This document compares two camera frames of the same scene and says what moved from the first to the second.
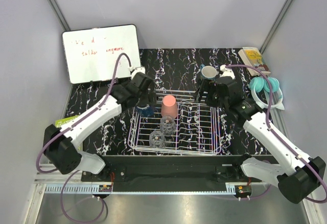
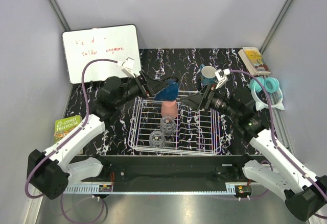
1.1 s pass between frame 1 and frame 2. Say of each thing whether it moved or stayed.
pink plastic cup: stayed
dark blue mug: moved
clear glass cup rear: stayed
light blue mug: stayed
